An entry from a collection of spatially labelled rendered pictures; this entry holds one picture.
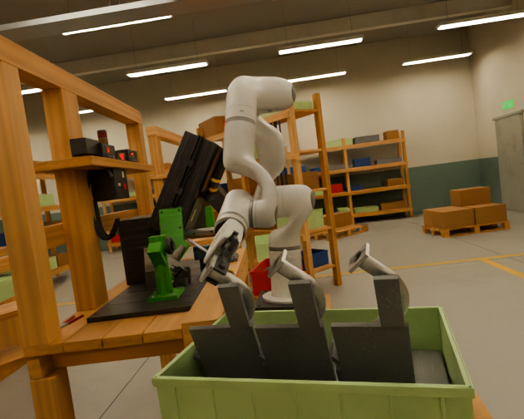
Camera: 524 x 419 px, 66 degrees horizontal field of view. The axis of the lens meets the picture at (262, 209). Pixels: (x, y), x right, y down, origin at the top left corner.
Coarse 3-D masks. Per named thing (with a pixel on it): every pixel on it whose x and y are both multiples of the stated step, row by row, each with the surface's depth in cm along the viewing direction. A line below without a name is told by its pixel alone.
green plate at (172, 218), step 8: (176, 208) 202; (160, 216) 201; (168, 216) 201; (176, 216) 201; (160, 224) 200; (168, 224) 200; (176, 224) 200; (168, 232) 199; (176, 232) 199; (184, 232) 206; (176, 240) 198; (176, 248) 198
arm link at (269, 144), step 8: (256, 112) 133; (264, 112) 133; (256, 120) 135; (256, 128) 135; (264, 128) 136; (272, 128) 137; (256, 136) 135; (264, 136) 135; (272, 136) 135; (280, 136) 138; (256, 144) 138; (264, 144) 136; (272, 144) 136; (280, 144) 138; (264, 152) 138; (272, 152) 137; (280, 152) 138; (264, 160) 139; (272, 160) 139; (280, 160) 140; (264, 168) 141; (272, 168) 140; (280, 168) 141; (272, 176) 142; (256, 192) 147
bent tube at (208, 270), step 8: (216, 256) 88; (208, 264) 89; (208, 272) 86; (216, 272) 87; (200, 280) 87; (216, 280) 88; (224, 280) 88; (232, 280) 88; (240, 280) 89; (248, 288) 90; (248, 296) 89; (248, 304) 90; (248, 312) 91
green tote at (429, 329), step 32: (224, 320) 119; (256, 320) 120; (288, 320) 118; (352, 320) 112; (416, 320) 107; (192, 352) 100; (448, 352) 90; (160, 384) 85; (192, 384) 82; (224, 384) 80; (256, 384) 78; (288, 384) 76; (320, 384) 74; (352, 384) 72; (384, 384) 71; (416, 384) 70; (448, 384) 68; (192, 416) 83; (224, 416) 81; (256, 416) 79; (288, 416) 77; (320, 416) 75; (352, 416) 73; (384, 416) 71; (416, 416) 70; (448, 416) 68
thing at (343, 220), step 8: (336, 216) 890; (344, 216) 904; (336, 224) 889; (344, 224) 904; (352, 224) 912; (360, 224) 899; (320, 232) 857; (336, 232) 830; (344, 232) 857; (360, 232) 872; (328, 240) 822
